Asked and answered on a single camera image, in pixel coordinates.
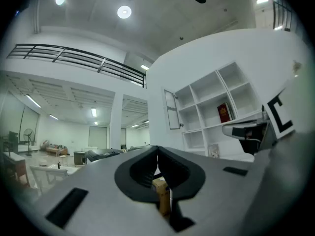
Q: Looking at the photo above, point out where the white slatted chair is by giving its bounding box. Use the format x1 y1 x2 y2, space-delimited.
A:
29 165 69 194

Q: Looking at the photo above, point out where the long flat cardboard box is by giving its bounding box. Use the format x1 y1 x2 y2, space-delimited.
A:
152 177 172 217

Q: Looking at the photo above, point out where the white shelf cabinet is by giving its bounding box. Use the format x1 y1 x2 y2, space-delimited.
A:
161 61 263 157

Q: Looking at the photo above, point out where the dark red gold-crested book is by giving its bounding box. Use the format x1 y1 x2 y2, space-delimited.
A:
217 102 233 124

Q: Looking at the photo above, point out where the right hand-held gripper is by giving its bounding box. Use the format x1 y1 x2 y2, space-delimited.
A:
222 75 311 157

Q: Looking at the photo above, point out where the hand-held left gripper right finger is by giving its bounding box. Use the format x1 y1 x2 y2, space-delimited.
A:
157 146 206 199

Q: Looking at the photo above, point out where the long black mezzanine railing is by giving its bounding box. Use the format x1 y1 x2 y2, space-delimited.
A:
6 43 147 89

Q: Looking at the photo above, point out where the dark wooden side cabinet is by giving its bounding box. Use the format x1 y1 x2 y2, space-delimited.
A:
73 151 86 168

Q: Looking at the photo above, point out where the sofa with coloured cushions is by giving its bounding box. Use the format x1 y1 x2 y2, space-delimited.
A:
40 140 68 156

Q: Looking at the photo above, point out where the short black railing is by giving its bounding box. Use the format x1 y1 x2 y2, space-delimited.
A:
272 0 294 32

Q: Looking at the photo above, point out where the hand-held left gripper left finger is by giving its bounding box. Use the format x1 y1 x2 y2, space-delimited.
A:
114 145 160 204

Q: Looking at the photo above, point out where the white cabinet door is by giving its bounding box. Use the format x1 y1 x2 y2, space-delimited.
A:
163 88 182 130

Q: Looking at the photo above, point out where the small picture card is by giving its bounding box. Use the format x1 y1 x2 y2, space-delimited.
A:
208 144 220 159

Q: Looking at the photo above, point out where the black standing fan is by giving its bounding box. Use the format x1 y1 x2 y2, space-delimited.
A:
23 128 35 156

